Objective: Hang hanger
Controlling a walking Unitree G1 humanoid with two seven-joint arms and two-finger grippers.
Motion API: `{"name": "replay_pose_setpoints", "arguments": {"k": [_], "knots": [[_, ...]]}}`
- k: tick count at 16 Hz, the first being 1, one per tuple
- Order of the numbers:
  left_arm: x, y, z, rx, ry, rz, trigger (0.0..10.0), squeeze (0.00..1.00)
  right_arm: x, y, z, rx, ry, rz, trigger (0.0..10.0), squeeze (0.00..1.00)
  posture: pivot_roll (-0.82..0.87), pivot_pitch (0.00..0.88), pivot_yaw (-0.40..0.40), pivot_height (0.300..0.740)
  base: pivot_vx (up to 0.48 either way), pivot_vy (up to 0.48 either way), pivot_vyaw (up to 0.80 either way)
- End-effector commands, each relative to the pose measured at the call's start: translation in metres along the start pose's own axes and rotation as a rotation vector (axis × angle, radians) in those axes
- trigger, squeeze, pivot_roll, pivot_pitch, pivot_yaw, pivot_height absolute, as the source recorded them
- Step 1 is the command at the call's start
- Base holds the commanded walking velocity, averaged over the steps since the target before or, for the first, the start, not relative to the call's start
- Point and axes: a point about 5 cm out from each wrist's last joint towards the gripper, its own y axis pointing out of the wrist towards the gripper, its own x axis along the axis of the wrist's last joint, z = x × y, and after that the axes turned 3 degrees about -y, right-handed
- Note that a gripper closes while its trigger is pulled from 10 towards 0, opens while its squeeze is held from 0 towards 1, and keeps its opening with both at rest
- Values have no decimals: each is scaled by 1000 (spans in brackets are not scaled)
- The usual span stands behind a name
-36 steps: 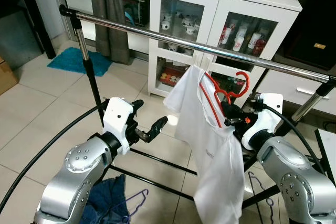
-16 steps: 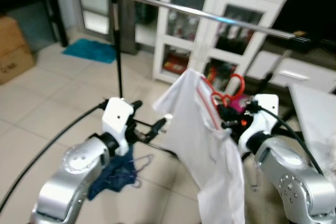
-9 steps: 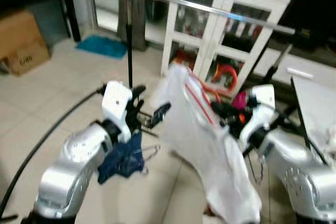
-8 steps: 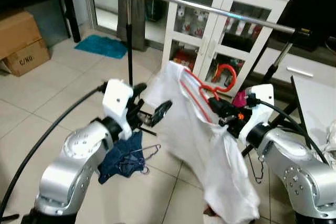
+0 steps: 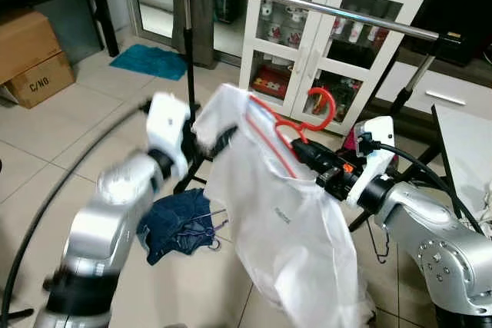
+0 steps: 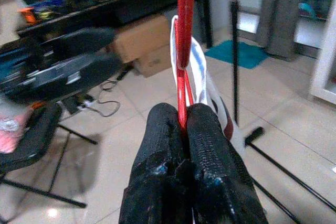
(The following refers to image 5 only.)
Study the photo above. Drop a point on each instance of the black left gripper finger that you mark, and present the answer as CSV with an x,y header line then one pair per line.
x,y
219,144

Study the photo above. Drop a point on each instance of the red plastic clothes hanger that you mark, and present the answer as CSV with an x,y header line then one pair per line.
x,y
330,109

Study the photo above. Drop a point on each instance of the plain white shirt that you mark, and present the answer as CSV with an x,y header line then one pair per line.
x,y
284,236

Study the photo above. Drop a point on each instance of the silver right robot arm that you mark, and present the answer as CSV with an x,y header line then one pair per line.
x,y
438,251

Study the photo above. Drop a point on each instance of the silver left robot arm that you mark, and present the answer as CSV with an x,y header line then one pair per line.
x,y
100,228

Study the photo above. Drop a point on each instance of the red box in cabinet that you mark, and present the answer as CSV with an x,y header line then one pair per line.
x,y
270,82

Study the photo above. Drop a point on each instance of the dark blue garment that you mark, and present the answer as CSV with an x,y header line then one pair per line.
x,y
173,224

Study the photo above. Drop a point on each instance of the teal floor mat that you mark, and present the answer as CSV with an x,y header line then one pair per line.
x,y
150,61

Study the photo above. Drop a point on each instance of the black straight rack upright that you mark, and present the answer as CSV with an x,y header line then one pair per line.
x,y
187,51

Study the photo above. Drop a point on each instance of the grey curtain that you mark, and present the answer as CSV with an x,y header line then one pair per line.
x,y
206,36

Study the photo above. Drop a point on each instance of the white table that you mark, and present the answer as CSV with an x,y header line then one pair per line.
x,y
469,151

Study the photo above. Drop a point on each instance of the white low drawer unit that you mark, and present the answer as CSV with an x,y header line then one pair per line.
x,y
446,90

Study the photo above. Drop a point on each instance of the cream garment with dark stitching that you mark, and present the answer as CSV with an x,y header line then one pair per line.
x,y
486,209

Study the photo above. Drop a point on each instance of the printed cardboard box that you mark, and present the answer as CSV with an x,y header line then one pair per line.
x,y
42,82

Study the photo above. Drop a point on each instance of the plain cardboard box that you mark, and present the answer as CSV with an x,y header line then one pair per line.
x,y
23,40

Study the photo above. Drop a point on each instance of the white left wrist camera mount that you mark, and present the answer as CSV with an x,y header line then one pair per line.
x,y
165,124

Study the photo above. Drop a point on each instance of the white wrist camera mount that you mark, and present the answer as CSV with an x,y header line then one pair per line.
x,y
380,144
165,124

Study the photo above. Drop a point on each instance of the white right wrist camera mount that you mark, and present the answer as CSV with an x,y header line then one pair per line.
x,y
380,144

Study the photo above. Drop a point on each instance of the silver clothes rack rail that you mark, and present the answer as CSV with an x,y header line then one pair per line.
x,y
307,4

